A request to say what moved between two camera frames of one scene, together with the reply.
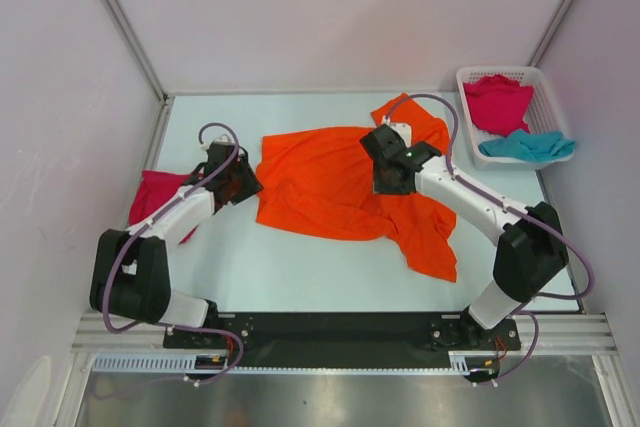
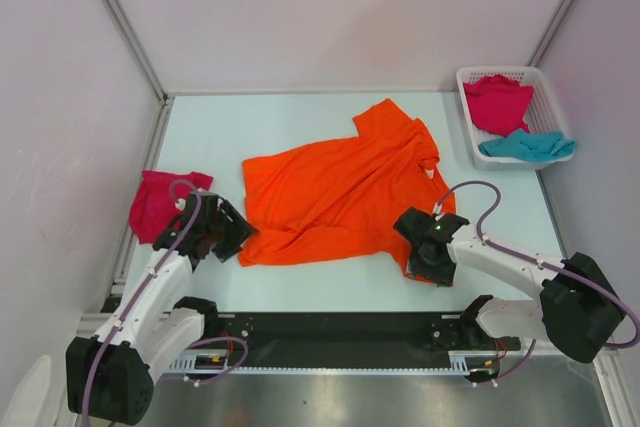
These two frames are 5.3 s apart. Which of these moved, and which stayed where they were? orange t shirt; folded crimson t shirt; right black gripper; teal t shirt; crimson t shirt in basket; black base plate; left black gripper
Moved: left black gripper; right black gripper; orange t shirt
Stayed: folded crimson t shirt; teal t shirt; black base plate; crimson t shirt in basket
